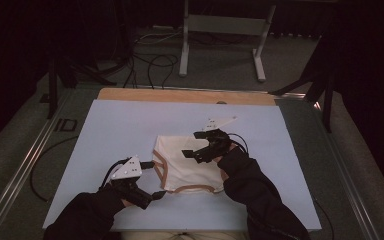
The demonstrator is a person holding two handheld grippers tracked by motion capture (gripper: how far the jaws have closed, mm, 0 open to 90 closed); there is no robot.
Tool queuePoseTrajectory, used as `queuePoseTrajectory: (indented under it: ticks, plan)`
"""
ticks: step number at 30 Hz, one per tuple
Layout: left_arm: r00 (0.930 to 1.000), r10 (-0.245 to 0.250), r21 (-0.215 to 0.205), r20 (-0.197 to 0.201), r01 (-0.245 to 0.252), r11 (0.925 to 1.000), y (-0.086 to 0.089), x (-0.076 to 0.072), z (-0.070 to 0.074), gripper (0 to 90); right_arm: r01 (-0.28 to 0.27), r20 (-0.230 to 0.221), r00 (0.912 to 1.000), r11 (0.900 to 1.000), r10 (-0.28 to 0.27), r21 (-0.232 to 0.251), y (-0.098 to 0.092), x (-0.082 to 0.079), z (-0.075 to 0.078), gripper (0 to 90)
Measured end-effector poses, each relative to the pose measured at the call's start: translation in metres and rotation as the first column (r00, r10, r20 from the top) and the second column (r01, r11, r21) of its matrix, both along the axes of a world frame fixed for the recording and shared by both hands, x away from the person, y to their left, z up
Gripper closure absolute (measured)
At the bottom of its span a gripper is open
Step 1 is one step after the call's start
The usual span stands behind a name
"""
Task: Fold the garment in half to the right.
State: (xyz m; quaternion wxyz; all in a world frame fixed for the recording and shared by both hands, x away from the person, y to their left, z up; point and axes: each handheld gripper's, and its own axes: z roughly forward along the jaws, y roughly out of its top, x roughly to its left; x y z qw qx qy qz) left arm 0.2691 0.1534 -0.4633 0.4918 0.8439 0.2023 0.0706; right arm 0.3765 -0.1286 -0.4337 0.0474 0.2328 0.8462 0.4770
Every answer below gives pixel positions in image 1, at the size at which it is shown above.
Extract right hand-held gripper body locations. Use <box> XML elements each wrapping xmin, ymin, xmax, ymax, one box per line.
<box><xmin>194</xmin><ymin>116</ymin><xmax>238</xmax><ymax>164</ymax></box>

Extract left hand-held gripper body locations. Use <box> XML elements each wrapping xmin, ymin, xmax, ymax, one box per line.
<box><xmin>101</xmin><ymin>155</ymin><xmax>155</xmax><ymax>210</ymax></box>

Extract cream sleeveless baby bodysuit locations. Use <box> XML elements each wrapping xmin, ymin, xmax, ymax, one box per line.
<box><xmin>152</xmin><ymin>134</ymin><xmax>226</xmax><ymax>195</ymax></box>

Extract person's right hand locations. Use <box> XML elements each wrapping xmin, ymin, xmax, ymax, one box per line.
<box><xmin>213</xmin><ymin>143</ymin><xmax>238</xmax><ymax>164</ymax></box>

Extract light blue table mat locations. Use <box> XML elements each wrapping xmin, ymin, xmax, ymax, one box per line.
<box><xmin>42</xmin><ymin>99</ymin><xmax>323</xmax><ymax>233</ymax></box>

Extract grey metal stand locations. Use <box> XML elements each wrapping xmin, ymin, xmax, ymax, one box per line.
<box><xmin>178</xmin><ymin>0</ymin><xmax>277</xmax><ymax>83</ymax></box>

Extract black tripod stand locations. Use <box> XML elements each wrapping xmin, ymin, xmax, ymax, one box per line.
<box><xmin>39</xmin><ymin>56</ymin><xmax>118</xmax><ymax>120</ymax></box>
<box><xmin>269</xmin><ymin>33</ymin><xmax>337</xmax><ymax>134</ymax></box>

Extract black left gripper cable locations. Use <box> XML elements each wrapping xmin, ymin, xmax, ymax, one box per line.
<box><xmin>100</xmin><ymin>158</ymin><xmax>132</xmax><ymax>188</ymax></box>

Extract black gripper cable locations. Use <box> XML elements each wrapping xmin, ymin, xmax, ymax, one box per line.
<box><xmin>228</xmin><ymin>133</ymin><xmax>250</xmax><ymax>155</ymax></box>
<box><xmin>100</xmin><ymin>158</ymin><xmax>132</xmax><ymax>188</ymax></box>

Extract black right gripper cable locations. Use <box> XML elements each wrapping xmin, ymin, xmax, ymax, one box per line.
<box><xmin>228</xmin><ymin>133</ymin><xmax>250</xmax><ymax>155</ymax></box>

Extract black looped floor cable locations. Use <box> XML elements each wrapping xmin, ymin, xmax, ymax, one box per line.
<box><xmin>123</xmin><ymin>53</ymin><xmax>181</xmax><ymax>90</ymax></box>

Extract black curved floor cable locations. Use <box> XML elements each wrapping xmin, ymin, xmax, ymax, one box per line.
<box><xmin>29</xmin><ymin>134</ymin><xmax>80</xmax><ymax>203</ymax></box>

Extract aluminium floor rail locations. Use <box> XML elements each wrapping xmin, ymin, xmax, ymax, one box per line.
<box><xmin>313</xmin><ymin>101</ymin><xmax>381</xmax><ymax>240</ymax></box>
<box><xmin>0</xmin><ymin>89</ymin><xmax>75</xmax><ymax>240</ymax></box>

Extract white floor cable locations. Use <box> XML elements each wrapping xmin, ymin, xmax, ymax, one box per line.
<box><xmin>133</xmin><ymin>28</ymin><xmax>185</xmax><ymax>46</ymax></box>

